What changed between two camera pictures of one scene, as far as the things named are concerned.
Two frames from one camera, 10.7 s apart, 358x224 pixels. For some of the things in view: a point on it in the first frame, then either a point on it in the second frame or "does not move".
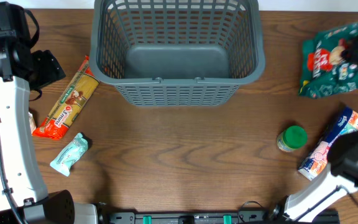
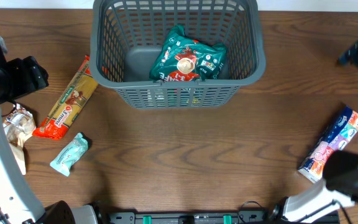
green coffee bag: x=341 y=60 -> x=184 y=59
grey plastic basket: x=176 y=53 does not move
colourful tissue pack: x=346 y=120 does not move
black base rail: x=271 y=216 does not move
